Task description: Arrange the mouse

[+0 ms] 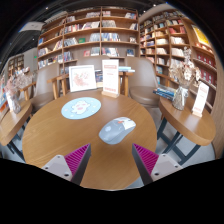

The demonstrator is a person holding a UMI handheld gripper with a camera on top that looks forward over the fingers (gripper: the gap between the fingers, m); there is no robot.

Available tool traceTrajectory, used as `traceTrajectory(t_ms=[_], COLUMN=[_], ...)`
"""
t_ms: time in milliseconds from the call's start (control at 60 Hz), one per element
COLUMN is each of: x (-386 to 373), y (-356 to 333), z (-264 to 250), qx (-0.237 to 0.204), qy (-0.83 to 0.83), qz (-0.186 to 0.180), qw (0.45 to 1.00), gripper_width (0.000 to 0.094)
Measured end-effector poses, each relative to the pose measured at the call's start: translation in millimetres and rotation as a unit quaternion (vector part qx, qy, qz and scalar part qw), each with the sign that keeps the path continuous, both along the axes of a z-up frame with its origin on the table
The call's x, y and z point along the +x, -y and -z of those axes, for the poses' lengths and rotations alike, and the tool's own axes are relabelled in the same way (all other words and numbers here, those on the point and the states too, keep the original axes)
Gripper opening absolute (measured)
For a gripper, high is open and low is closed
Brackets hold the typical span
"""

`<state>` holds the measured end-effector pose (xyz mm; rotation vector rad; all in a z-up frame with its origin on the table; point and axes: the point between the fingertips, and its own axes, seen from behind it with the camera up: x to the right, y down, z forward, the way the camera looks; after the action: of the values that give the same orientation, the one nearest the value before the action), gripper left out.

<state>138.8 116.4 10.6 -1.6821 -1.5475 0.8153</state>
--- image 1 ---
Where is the grey computer mouse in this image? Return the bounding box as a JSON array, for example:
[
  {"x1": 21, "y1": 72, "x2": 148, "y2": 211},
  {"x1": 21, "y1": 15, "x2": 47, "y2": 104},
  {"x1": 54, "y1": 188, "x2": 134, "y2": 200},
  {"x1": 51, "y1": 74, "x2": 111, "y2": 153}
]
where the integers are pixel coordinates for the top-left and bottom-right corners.
[{"x1": 98, "y1": 116, "x2": 137, "y2": 146}]

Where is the white hanging ceiling panel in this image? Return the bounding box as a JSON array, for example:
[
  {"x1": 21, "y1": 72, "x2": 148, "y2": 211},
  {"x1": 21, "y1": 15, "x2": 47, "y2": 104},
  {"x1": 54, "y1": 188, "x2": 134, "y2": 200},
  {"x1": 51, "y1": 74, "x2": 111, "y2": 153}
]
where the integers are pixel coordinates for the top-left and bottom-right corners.
[{"x1": 19, "y1": 21, "x2": 45, "y2": 33}]

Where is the pink dried flowers glass vase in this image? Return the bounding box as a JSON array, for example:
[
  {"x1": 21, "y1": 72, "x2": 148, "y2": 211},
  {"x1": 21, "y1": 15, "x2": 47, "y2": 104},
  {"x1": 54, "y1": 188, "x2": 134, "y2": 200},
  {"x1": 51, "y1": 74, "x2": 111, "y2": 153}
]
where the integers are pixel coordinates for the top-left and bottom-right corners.
[{"x1": 3, "y1": 68, "x2": 34, "y2": 115}]

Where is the light blue book stack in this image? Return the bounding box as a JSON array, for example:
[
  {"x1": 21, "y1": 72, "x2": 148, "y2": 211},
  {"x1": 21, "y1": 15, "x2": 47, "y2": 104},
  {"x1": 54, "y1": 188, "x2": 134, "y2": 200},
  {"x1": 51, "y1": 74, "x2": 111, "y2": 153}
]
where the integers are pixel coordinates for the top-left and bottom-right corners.
[{"x1": 118, "y1": 65, "x2": 136, "y2": 73}]

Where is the angled wooden bookshelf unit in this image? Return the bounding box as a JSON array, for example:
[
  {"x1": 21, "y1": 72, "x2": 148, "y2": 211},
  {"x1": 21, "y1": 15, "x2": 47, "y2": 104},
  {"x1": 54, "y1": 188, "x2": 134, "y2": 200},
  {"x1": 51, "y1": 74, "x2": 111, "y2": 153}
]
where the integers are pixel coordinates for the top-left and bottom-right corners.
[{"x1": 138, "y1": 9, "x2": 218, "y2": 111}]

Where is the brown padded wooden armchair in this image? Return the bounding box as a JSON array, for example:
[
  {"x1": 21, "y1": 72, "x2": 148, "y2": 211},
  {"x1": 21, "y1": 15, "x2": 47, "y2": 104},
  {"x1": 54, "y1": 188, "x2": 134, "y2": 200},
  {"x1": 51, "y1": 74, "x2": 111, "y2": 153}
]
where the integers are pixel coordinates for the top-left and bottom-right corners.
[
  {"x1": 19, "y1": 62, "x2": 63, "y2": 113},
  {"x1": 46, "y1": 54, "x2": 134, "y2": 99},
  {"x1": 124, "y1": 56, "x2": 162, "y2": 108}
]

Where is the small white card sign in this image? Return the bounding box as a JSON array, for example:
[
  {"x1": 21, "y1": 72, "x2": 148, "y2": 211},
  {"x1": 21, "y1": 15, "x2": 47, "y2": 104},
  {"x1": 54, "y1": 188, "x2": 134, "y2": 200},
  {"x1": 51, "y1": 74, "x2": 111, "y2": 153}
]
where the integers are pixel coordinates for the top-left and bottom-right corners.
[{"x1": 191, "y1": 81, "x2": 210, "y2": 118}]

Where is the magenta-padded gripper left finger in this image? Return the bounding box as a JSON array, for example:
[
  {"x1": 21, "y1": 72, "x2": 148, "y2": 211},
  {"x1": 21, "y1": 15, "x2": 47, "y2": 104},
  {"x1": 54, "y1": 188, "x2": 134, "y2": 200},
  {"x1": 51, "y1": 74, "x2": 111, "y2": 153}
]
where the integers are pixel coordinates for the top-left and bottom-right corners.
[{"x1": 41, "y1": 143, "x2": 92, "y2": 186}]

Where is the beige dried flowers glass vase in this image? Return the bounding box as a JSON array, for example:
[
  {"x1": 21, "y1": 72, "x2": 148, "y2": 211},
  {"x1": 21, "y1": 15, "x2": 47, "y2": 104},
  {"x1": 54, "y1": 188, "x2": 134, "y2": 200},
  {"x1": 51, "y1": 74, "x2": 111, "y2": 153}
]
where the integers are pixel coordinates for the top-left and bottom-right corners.
[{"x1": 168, "y1": 46, "x2": 202, "y2": 112}]

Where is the tall white sign wooden base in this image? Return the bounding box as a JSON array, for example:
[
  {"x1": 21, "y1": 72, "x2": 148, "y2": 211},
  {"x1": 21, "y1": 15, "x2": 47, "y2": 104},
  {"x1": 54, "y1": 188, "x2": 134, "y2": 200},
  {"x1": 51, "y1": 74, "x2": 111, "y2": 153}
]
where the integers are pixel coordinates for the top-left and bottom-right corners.
[{"x1": 100, "y1": 58, "x2": 120, "y2": 99}]

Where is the small distant bookshelf unit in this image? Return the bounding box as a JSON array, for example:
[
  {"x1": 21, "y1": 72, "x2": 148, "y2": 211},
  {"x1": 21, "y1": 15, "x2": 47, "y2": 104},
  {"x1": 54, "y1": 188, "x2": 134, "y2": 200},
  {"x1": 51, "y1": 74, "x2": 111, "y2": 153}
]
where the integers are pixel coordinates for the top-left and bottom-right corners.
[{"x1": 7, "y1": 53, "x2": 26, "y2": 79}]

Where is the wide wooden bookshelf unit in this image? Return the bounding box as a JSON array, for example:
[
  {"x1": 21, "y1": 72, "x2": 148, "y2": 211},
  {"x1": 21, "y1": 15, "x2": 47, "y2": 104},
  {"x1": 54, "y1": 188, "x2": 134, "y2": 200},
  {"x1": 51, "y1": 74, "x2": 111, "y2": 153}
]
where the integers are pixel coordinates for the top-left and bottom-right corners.
[{"x1": 35, "y1": 5, "x2": 140, "y2": 75}]

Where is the white framed floral picture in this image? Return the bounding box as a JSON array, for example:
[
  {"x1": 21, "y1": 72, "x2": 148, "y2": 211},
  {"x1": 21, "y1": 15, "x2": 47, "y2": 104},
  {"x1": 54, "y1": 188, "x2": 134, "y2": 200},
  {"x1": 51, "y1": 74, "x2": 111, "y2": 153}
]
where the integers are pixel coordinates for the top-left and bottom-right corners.
[{"x1": 68, "y1": 64, "x2": 98, "y2": 93}]

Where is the blue and yellow book stack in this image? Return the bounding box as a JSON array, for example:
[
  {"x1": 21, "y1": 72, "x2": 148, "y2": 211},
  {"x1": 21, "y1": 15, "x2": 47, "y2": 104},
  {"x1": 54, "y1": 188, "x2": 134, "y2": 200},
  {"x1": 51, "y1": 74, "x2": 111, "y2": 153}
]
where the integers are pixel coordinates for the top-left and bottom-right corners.
[{"x1": 152, "y1": 84, "x2": 176, "y2": 102}]

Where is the round wooden side table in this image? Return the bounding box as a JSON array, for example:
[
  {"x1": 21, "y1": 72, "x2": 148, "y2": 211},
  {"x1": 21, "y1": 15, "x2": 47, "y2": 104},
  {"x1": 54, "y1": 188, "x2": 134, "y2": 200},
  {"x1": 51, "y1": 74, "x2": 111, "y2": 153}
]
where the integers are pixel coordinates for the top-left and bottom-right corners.
[
  {"x1": 156, "y1": 95, "x2": 217, "y2": 166},
  {"x1": 0, "y1": 99, "x2": 34, "y2": 161}
]

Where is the round light blue mouse pad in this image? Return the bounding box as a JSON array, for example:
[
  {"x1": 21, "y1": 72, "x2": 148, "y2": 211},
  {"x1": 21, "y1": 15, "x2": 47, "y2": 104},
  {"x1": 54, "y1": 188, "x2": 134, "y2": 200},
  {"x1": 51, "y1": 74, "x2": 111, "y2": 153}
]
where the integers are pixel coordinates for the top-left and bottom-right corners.
[{"x1": 60, "y1": 96, "x2": 102, "y2": 120}]

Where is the dark cover book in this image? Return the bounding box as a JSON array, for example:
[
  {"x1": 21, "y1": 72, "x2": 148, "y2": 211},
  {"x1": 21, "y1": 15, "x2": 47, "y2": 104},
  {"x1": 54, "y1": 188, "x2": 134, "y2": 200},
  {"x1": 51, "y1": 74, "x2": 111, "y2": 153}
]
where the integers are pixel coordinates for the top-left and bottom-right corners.
[{"x1": 94, "y1": 69, "x2": 104, "y2": 88}]

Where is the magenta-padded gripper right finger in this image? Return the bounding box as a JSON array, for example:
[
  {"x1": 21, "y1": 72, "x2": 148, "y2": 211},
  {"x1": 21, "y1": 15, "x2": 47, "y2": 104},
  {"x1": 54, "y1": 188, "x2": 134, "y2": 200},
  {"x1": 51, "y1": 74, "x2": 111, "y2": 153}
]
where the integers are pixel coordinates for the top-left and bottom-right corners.
[{"x1": 131, "y1": 143, "x2": 184, "y2": 186}]

